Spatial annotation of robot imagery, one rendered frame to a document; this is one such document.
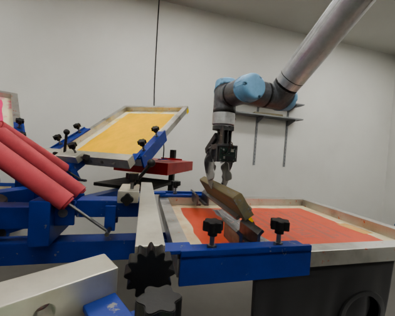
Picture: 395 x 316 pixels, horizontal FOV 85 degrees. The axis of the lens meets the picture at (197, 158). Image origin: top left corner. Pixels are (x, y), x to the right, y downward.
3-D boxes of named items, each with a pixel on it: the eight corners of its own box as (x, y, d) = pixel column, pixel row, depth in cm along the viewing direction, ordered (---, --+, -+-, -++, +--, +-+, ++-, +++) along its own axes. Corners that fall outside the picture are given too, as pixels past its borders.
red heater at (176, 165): (150, 167, 226) (151, 156, 226) (192, 171, 214) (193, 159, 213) (113, 172, 168) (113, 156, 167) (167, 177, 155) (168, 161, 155)
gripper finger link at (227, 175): (227, 192, 70) (225, 163, 69) (221, 188, 75) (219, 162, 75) (236, 190, 70) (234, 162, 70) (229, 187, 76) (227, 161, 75)
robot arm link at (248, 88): (277, 76, 60) (252, 86, 70) (244, 67, 55) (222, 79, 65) (275, 104, 60) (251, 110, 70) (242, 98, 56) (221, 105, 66)
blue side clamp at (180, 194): (219, 205, 107) (220, 192, 107) (222, 208, 102) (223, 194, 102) (158, 205, 100) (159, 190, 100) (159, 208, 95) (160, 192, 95)
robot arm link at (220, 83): (223, 73, 65) (210, 81, 73) (220, 110, 66) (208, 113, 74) (244, 78, 69) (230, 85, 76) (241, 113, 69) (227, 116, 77)
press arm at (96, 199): (138, 211, 71) (139, 196, 71) (138, 217, 65) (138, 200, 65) (81, 211, 67) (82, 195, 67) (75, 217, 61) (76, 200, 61)
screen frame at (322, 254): (302, 204, 118) (303, 197, 118) (449, 256, 61) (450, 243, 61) (158, 203, 99) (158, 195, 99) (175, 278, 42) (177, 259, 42)
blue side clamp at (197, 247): (294, 264, 53) (296, 236, 53) (309, 275, 48) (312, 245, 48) (175, 272, 46) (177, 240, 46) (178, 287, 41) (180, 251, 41)
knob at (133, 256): (169, 275, 38) (172, 234, 38) (173, 296, 33) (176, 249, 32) (125, 278, 36) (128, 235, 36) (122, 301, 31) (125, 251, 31)
